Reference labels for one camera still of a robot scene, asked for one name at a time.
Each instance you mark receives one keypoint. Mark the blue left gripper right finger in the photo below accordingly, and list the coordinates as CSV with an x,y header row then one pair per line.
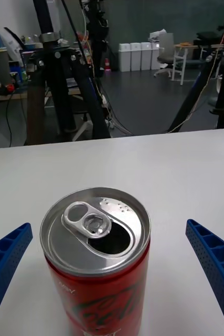
x,y
216,260

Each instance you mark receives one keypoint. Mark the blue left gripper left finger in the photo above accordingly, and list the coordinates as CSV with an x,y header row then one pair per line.
x,y
4,260

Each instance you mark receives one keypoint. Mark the red drink can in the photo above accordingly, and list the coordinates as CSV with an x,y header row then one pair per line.
x,y
96,275

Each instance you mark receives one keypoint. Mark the white side table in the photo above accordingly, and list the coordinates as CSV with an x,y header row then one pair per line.
x,y
181,56

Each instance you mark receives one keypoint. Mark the white waste bin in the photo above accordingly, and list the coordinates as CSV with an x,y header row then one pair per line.
x,y
146,56
135,57
155,55
124,57

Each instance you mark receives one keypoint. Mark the white office chair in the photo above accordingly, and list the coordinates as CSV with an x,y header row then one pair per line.
x,y
166,50

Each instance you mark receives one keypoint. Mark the red fire extinguisher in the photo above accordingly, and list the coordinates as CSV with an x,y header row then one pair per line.
x,y
107,65

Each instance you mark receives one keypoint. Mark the black camera tripod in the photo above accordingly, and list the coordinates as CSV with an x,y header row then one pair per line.
x,y
62,78

